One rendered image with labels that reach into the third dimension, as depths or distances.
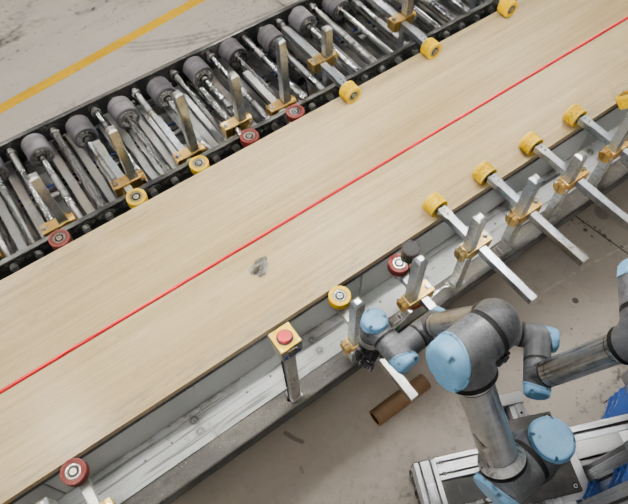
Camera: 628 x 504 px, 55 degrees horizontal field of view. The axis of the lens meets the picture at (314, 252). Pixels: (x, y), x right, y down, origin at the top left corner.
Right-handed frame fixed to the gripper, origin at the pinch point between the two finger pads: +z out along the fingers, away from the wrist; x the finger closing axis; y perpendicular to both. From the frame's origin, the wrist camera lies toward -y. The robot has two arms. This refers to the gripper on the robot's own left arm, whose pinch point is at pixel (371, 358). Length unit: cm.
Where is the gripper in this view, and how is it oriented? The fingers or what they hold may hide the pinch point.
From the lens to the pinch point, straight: 202.0
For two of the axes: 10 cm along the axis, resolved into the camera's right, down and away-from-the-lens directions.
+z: 0.3, 5.2, 8.6
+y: -5.4, 7.3, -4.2
